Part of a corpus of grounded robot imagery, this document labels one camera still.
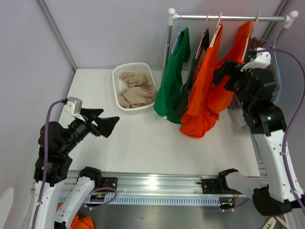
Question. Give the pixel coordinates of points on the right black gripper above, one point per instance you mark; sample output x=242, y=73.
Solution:
x=230, y=67

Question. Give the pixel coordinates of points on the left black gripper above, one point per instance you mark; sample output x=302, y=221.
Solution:
x=105, y=124

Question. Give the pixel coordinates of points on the grey blue t shirt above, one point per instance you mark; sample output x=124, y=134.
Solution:
x=272, y=67

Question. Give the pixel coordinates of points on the pink wire hanger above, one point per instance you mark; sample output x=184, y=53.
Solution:
x=202, y=36

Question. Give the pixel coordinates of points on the dark green white t shirt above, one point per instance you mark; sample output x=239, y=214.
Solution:
x=180, y=104

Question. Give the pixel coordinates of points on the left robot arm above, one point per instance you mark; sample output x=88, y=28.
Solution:
x=51, y=168

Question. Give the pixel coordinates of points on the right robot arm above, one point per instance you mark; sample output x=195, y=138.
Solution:
x=267, y=124

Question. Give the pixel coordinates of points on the orange t shirt right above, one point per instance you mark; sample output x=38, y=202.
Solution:
x=219, y=99

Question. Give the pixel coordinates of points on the orange t shirt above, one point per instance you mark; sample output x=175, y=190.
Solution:
x=196, y=121
x=219, y=99

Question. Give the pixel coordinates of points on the wooden hanger right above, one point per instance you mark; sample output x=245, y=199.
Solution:
x=250, y=34

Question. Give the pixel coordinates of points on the wooden hanger left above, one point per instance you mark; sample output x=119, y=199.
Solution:
x=216, y=31

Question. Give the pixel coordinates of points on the orange t shirt left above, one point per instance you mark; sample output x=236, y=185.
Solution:
x=196, y=121

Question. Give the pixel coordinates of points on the wooden hanger on floor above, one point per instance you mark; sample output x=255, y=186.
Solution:
x=270, y=224

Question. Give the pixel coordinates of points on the white plastic laundry basket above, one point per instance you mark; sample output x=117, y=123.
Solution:
x=135, y=67

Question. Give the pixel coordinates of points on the beige cloth in basket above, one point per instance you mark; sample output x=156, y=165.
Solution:
x=140, y=90

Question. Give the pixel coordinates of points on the white metal clothes rack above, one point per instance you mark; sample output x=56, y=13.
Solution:
x=272, y=20

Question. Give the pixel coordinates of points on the orange cloth on floor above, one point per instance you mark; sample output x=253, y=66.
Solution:
x=82, y=223

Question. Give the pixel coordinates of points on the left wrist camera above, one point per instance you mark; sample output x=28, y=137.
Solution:
x=73, y=106

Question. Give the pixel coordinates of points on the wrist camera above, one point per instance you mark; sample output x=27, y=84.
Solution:
x=73, y=106
x=260, y=58

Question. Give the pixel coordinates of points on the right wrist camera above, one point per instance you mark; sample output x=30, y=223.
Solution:
x=260, y=58

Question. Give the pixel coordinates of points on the light blue wire hanger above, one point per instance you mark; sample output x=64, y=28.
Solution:
x=177, y=35

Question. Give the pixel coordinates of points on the aluminium mounting rail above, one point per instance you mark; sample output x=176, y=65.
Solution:
x=158, y=184

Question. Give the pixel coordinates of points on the slotted cable duct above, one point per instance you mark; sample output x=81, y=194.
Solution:
x=149, y=200

